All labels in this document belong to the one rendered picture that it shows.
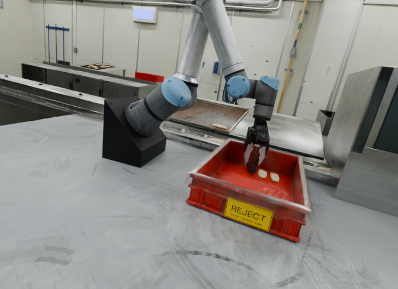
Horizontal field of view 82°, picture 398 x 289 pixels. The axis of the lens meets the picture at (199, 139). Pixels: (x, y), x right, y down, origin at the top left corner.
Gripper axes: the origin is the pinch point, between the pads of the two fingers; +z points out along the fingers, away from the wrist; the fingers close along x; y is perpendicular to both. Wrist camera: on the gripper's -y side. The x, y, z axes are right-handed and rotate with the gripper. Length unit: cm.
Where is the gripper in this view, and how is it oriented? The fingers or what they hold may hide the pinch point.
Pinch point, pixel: (252, 163)
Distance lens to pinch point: 99.3
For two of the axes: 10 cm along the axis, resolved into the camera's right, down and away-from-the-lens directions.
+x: -9.9, -1.5, 0.0
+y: 0.4, -2.7, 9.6
